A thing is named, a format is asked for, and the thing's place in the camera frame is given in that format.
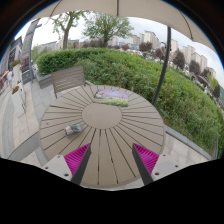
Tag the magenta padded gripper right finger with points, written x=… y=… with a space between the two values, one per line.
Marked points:
x=151 y=165

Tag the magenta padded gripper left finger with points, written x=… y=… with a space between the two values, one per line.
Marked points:
x=72 y=166

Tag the round slatted wooden table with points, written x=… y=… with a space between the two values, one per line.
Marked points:
x=111 y=131

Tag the green trimmed hedge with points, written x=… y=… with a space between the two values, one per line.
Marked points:
x=183 y=106

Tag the white planter box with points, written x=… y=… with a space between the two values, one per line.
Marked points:
x=18 y=99

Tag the beige patio umbrella canopy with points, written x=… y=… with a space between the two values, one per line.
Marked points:
x=156 y=10

